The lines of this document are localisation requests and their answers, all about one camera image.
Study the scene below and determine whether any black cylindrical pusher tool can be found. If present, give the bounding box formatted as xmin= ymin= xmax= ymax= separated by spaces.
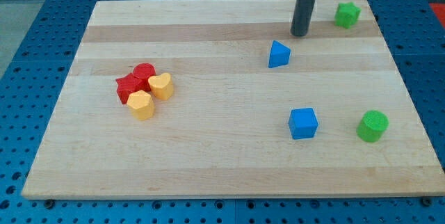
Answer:
xmin=291 ymin=0 xmax=315 ymax=37

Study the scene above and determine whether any red star block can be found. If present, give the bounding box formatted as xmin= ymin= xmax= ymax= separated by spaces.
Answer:
xmin=115 ymin=73 xmax=145 ymax=104

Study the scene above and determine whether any blue triangle block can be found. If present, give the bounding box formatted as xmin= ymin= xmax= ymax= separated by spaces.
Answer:
xmin=268 ymin=40 xmax=291 ymax=68

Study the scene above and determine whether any green cylinder block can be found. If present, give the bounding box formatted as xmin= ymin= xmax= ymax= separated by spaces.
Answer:
xmin=356 ymin=110 xmax=389 ymax=143

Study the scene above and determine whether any red cylinder block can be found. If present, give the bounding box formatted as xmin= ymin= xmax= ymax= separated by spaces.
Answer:
xmin=133 ymin=63 xmax=156 ymax=91

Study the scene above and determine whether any wooden board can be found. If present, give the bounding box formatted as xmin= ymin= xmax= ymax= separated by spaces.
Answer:
xmin=22 ymin=0 xmax=444 ymax=200

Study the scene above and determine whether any blue cube block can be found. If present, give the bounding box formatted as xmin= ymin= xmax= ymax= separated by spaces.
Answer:
xmin=288 ymin=108 xmax=318 ymax=140

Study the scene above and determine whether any yellow heart block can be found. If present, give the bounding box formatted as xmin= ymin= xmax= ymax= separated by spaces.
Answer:
xmin=148 ymin=72 xmax=174 ymax=100

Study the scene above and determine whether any green star block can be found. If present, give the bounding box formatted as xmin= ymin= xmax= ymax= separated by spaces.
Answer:
xmin=334 ymin=2 xmax=362 ymax=29

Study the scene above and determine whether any yellow hexagon block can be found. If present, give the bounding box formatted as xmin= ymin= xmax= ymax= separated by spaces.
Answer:
xmin=127 ymin=90 xmax=155 ymax=120

